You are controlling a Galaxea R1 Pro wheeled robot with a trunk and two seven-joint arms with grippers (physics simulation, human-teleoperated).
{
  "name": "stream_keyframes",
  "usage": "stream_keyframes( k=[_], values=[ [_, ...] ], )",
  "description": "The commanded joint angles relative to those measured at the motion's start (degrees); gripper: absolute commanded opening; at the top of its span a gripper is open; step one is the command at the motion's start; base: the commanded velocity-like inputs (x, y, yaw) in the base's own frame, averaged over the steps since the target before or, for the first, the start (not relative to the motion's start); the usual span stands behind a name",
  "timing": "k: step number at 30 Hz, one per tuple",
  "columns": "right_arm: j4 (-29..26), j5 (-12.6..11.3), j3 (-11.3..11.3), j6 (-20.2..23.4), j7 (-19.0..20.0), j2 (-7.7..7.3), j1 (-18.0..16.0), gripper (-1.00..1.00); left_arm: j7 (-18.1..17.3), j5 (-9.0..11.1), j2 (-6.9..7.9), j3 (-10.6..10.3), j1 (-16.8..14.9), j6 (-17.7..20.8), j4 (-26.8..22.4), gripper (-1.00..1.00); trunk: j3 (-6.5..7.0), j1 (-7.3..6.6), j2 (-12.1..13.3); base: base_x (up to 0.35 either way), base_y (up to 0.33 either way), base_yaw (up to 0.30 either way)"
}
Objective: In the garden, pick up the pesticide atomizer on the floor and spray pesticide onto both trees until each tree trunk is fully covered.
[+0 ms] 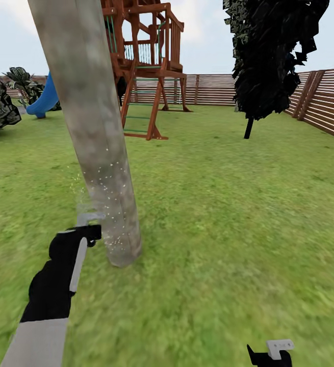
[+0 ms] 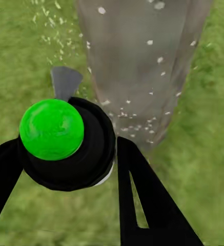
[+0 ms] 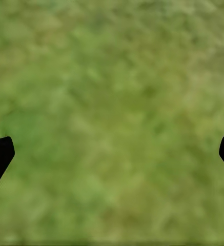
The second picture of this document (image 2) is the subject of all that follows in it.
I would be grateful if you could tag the tree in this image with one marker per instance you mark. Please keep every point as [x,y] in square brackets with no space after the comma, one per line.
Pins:
[124,69]

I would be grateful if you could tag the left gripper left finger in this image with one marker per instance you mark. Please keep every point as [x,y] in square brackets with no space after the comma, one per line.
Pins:
[10,170]

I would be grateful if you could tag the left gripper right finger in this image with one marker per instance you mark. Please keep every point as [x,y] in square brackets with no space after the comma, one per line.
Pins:
[167,225]

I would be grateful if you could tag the pesticide atomizer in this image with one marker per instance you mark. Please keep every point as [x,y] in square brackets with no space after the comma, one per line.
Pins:
[66,144]

